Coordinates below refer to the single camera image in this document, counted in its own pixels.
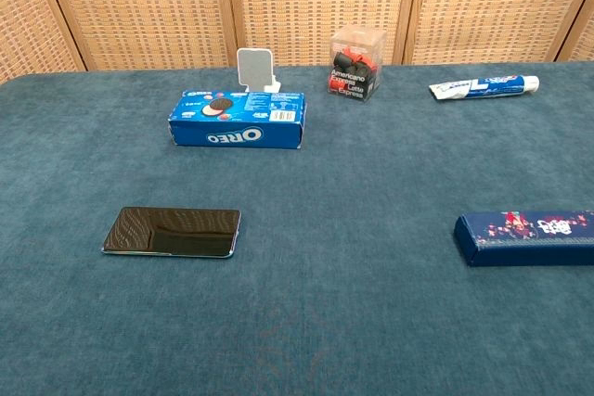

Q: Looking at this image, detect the white phone stand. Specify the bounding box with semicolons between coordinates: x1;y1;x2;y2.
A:
236;46;283;94

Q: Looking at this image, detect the blue Oreo cookie box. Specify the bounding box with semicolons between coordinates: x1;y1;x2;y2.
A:
167;89;308;150

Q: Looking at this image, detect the blue table cloth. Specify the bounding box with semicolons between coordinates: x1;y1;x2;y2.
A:
0;60;594;396

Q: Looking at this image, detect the clear coffee capsule box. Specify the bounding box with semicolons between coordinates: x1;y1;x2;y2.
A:
328;24;388;103

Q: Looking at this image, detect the black smartphone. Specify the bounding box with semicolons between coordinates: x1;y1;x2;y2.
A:
100;206;242;260

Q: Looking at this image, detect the woven rattan folding screen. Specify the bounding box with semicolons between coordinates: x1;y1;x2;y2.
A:
0;0;594;85

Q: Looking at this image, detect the white blue toothpaste tube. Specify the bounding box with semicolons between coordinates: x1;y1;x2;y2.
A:
428;74;541;101

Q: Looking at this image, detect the dark blue printed long box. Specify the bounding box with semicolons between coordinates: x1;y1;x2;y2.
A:
453;210;594;268

